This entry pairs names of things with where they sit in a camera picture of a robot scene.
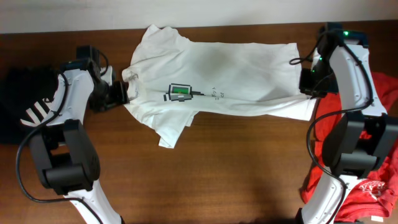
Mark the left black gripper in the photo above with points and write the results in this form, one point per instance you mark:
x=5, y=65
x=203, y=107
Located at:
x=120, y=96

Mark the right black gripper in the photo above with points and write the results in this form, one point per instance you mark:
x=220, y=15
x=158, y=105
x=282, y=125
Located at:
x=306, y=88

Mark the white printed t-shirt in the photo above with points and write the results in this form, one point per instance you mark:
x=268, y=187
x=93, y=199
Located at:
x=171, y=78

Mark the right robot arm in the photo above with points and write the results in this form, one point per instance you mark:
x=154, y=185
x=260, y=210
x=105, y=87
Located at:
x=364, y=135

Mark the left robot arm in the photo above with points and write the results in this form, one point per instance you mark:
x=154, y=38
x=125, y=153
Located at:
x=65, y=159

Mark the black folded t-shirt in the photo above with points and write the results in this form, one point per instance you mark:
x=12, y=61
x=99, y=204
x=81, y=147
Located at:
x=26, y=96

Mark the red t-shirt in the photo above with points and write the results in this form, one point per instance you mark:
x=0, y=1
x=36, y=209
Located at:
x=377, y=195

